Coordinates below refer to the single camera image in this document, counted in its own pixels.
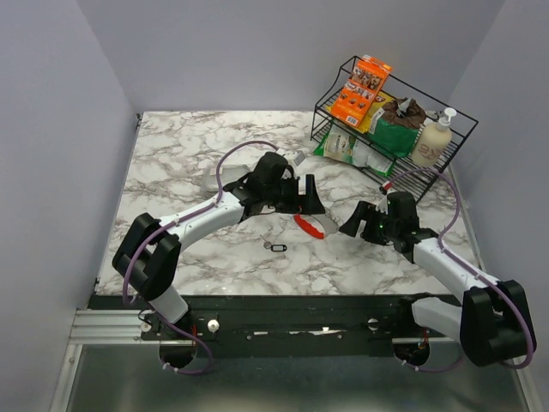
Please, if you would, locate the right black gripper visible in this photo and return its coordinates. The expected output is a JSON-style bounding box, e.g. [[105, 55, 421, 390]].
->
[[338, 200, 398, 246]]

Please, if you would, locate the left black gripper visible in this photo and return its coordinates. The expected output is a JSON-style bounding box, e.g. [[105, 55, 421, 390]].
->
[[263, 174, 325, 215]]

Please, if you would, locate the metal keyring coil red holder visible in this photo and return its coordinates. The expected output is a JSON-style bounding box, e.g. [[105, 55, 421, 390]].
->
[[293, 209, 339, 239]]

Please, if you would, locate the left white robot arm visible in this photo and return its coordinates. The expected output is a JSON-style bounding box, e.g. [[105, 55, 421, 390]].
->
[[112, 152, 325, 339]]

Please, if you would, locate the small silver key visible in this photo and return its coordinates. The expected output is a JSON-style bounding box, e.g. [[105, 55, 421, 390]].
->
[[261, 237, 272, 250]]

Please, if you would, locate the white green pouch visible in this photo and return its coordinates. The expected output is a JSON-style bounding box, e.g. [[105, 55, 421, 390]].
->
[[313, 126, 395, 177]]

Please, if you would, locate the green and brown bag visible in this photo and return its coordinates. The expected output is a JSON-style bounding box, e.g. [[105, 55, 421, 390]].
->
[[368, 98, 426, 158]]

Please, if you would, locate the cream pump soap bottle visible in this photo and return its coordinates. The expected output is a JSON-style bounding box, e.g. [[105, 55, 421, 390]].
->
[[410, 107, 457, 167]]

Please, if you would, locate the yellow snack packet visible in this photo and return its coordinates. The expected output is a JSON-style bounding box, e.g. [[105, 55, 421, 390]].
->
[[357, 91, 395, 133]]

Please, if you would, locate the orange snack box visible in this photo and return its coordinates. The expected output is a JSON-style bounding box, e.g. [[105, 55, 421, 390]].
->
[[330, 56, 392, 127]]

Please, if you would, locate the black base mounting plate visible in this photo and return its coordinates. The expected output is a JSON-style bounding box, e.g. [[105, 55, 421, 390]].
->
[[87, 294, 464, 360]]

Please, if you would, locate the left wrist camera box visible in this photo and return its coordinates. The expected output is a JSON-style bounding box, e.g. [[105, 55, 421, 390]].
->
[[276, 148, 306, 169]]

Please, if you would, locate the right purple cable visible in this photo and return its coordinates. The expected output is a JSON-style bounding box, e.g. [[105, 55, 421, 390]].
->
[[385, 167, 537, 373]]

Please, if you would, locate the purple cable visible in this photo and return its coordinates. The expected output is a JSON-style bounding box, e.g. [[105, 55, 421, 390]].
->
[[121, 139, 284, 375], [385, 167, 537, 373]]

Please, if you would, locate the black wire shelf rack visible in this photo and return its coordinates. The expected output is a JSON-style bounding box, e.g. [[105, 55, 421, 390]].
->
[[311, 56, 479, 201]]

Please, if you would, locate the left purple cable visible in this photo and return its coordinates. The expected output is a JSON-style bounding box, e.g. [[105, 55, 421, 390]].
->
[[121, 139, 284, 375]]

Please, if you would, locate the aluminium extrusion rail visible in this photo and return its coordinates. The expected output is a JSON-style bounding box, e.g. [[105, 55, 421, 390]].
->
[[68, 308, 151, 345]]

